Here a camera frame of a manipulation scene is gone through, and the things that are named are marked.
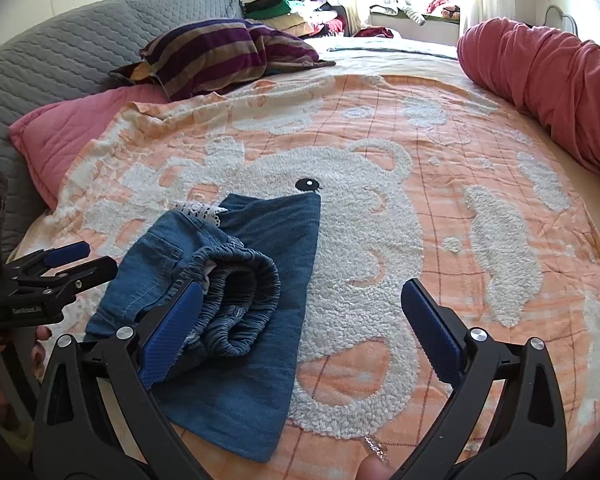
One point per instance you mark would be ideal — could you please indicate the grey quilted headboard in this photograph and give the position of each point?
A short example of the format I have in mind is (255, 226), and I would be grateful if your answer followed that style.
(71, 56)

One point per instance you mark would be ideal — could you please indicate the person's left hand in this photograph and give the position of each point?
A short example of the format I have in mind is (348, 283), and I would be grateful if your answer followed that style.
(0, 374)

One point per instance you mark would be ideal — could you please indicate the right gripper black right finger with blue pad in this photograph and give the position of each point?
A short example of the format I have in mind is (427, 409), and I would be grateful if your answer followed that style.
(504, 418)

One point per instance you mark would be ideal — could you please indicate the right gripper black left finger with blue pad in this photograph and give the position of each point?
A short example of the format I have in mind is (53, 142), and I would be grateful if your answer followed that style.
(73, 435)

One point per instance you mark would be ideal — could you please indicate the person's right hand fingertip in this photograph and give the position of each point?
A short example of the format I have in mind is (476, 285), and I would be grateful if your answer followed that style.
(376, 465)

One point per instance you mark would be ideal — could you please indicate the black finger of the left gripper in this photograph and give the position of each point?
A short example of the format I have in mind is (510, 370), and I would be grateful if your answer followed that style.
(63, 287)

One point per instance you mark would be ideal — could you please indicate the red rolled bolster pillow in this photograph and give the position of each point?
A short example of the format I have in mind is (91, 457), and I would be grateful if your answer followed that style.
(545, 73)

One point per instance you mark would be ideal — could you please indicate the purple striped pillow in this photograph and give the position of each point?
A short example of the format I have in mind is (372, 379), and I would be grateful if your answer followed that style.
(216, 55)

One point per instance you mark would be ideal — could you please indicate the orange bear pattern blanket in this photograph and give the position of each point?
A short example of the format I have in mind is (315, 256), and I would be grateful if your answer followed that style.
(420, 174)

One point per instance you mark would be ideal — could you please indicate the pink pillow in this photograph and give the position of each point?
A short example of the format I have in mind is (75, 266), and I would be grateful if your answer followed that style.
(50, 137)

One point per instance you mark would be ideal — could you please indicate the blue denim pants lace trim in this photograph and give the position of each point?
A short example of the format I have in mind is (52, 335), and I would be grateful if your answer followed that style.
(232, 380)

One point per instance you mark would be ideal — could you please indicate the window bench with toys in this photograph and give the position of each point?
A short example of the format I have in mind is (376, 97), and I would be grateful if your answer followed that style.
(405, 18)

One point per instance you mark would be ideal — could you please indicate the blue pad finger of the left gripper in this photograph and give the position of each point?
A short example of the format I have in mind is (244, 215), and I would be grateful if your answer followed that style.
(41, 261)

